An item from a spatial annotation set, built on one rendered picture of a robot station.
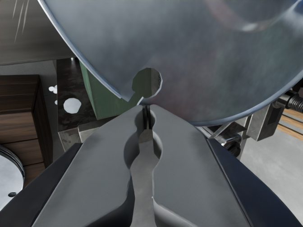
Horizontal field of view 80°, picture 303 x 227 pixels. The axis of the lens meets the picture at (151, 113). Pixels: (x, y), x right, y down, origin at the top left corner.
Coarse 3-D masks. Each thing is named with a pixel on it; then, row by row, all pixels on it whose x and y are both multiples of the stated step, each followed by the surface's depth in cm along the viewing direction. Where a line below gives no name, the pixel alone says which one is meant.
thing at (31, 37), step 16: (0, 0) 8; (16, 0) 8; (32, 0) 8; (0, 16) 8; (16, 16) 8; (32, 16) 8; (0, 32) 8; (16, 32) 8; (32, 32) 9; (48, 32) 9; (0, 48) 8; (16, 48) 9; (32, 48) 9; (48, 48) 9; (64, 48) 10; (0, 64) 9
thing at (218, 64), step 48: (48, 0) 8; (96, 0) 9; (144, 0) 10; (192, 0) 11; (240, 0) 12; (288, 0) 13; (96, 48) 10; (144, 48) 11; (192, 48) 13; (240, 48) 14; (288, 48) 17; (192, 96) 15; (240, 96) 17
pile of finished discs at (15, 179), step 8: (0, 152) 50; (8, 152) 52; (0, 160) 50; (8, 160) 51; (16, 160) 53; (0, 168) 51; (8, 168) 52; (16, 168) 53; (0, 176) 52; (8, 176) 53; (16, 176) 54; (24, 176) 58; (0, 184) 53; (8, 184) 54; (16, 184) 55; (0, 192) 55; (8, 192) 56; (16, 192) 57; (0, 200) 56; (8, 200) 57; (0, 208) 57
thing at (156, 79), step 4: (152, 68) 27; (152, 72) 27; (156, 72) 26; (152, 76) 27; (156, 76) 26; (160, 76) 25; (152, 80) 28; (156, 80) 26; (160, 80) 25; (300, 80) 35; (152, 84) 28; (156, 84) 26; (160, 84) 25; (296, 84) 35; (300, 84) 36; (152, 88) 28; (156, 88) 27; (296, 88) 36; (152, 92) 29
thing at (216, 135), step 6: (222, 126) 18; (228, 126) 18; (234, 126) 18; (240, 126) 19; (216, 132) 18; (222, 132) 18; (228, 132) 18; (234, 132) 19; (210, 138) 18; (216, 138) 18
